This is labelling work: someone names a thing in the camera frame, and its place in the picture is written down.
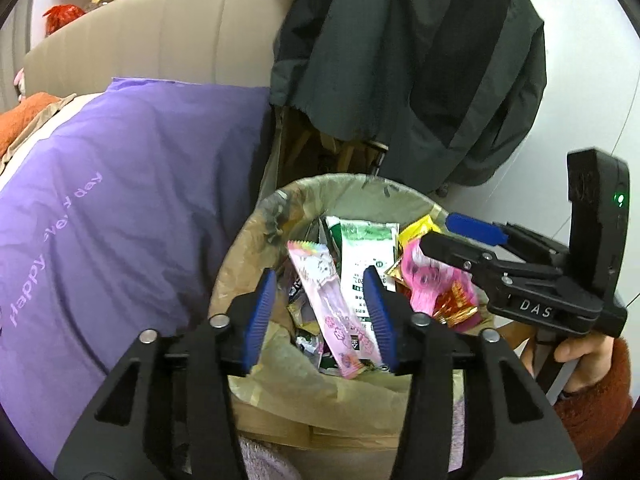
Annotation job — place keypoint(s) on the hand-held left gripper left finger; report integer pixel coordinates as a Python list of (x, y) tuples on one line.
[(260, 320)]

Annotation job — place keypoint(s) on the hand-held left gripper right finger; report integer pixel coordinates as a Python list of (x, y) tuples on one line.
[(382, 320)]

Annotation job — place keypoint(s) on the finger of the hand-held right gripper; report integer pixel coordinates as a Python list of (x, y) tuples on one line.
[(450, 252), (475, 227)]

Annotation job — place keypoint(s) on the pink wrapper with yellow label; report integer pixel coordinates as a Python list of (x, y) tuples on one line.
[(425, 280)]

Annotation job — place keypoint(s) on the yellow wafer packet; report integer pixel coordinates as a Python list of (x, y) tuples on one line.
[(412, 234)]

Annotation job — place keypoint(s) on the red and gold wrapper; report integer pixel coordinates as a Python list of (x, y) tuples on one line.
[(457, 305)]

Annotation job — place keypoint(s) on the pale pink patterned wrapper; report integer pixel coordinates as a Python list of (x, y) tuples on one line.
[(330, 310)]

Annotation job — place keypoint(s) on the green and white packet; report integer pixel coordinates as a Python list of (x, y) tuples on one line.
[(367, 250)]

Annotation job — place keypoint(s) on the trash bin with yellow bag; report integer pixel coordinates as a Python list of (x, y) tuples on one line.
[(310, 390)]

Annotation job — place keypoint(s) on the person's right forearm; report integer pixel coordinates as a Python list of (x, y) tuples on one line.
[(600, 410)]

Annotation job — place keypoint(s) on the person's right hand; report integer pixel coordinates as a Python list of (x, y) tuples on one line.
[(592, 355)]

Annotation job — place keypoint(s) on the purple blanket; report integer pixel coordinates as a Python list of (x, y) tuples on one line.
[(125, 210)]

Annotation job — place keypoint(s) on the dark green jacket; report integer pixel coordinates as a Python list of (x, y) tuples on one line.
[(400, 60)]

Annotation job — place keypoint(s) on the beige cloth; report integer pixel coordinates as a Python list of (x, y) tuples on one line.
[(47, 112)]

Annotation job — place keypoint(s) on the beige upholstered bed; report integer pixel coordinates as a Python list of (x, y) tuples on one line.
[(175, 35)]

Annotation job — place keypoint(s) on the orange pillow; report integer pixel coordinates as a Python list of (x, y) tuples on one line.
[(20, 120)]

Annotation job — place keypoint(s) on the pink plush toy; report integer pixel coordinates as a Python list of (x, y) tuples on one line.
[(19, 82)]

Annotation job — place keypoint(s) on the small red plastic bag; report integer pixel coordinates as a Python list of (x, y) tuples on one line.
[(62, 17)]

